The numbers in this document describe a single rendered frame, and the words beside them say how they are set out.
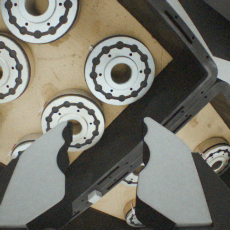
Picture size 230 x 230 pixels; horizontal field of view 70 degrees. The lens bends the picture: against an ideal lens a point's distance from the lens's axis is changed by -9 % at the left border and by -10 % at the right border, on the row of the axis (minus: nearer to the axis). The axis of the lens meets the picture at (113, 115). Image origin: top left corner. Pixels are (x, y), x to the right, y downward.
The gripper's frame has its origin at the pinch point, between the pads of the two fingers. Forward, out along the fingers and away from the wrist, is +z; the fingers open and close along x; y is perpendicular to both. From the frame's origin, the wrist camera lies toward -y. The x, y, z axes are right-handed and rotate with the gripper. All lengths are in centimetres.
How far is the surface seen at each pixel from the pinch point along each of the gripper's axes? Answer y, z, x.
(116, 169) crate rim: 11.7, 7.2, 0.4
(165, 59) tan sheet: -0.8, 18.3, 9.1
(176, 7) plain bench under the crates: -10.3, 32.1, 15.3
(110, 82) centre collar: 1.4, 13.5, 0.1
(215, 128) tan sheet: 13.9, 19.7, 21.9
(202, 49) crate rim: -3.7, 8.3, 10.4
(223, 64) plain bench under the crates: 3.1, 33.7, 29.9
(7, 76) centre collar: -1.1, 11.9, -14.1
